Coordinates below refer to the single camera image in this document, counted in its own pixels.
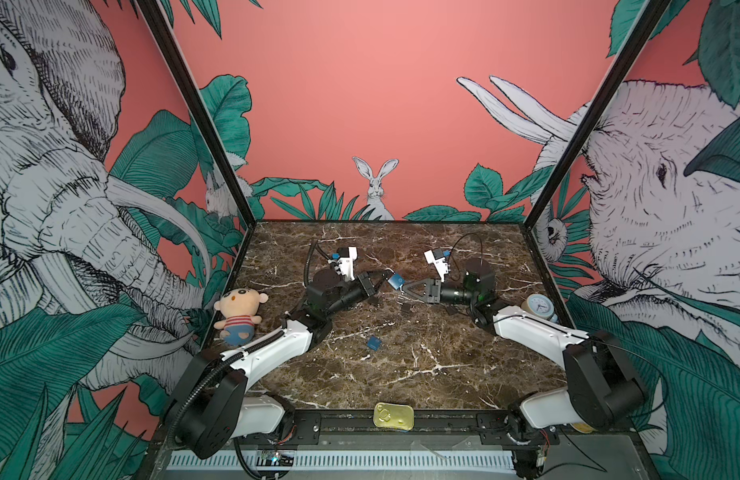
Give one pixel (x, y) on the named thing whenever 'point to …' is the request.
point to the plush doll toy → (239, 307)
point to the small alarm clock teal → (539, 306)
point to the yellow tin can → (394, 416)
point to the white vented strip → (350, 460)
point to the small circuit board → (274, 458)
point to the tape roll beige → (582, 428)
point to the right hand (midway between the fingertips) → (404, 292)
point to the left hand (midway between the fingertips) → (390, 269)
